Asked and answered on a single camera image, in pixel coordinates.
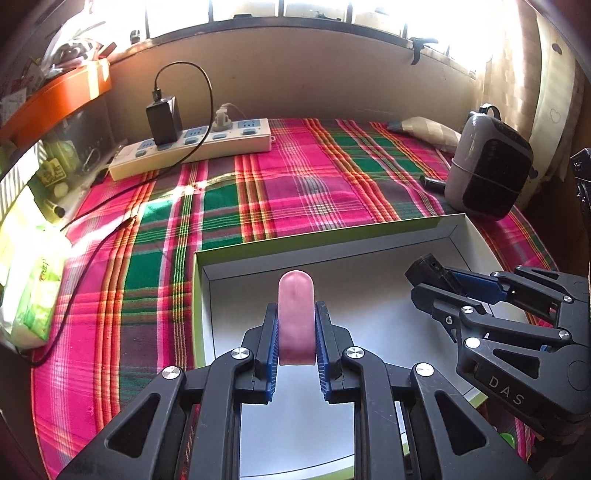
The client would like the black charger cable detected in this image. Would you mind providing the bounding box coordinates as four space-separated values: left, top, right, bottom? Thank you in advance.
29 61 216 368

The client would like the beige power strip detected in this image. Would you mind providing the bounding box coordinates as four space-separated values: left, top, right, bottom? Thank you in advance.
108 118 271 181

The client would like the beige pouch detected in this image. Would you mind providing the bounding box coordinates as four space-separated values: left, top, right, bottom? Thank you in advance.
387 116 461 153

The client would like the black charger adapter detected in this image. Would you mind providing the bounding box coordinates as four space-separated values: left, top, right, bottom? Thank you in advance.
146 88 182 146

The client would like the black clear lighter device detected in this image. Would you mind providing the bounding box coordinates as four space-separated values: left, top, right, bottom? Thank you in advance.
405 253 466 295

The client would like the small grey black heater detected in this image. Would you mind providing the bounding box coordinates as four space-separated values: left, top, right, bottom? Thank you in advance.
445 103 538 219

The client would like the green tissue pack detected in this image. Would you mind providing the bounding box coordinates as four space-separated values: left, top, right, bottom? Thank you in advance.
1 224 71 350

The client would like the pink clip plain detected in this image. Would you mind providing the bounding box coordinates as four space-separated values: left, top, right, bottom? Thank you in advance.
277 270 315 366

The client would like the black window hook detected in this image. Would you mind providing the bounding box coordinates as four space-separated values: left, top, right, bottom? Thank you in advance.
410 37 439 66

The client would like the plaid pink green cloth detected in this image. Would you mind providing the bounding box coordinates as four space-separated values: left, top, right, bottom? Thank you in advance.
31 119 554 478

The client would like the green white cardboard box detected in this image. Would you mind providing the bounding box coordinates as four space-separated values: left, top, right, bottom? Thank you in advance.
191 214 501 479

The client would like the orange tray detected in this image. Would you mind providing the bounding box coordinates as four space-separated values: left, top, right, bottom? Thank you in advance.
1 59 112 149

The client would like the heart pattern curtain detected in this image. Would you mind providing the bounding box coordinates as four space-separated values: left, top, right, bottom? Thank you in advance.
478 1 584 189

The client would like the white plug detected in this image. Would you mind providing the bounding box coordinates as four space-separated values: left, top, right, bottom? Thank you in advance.
211 102 246 132

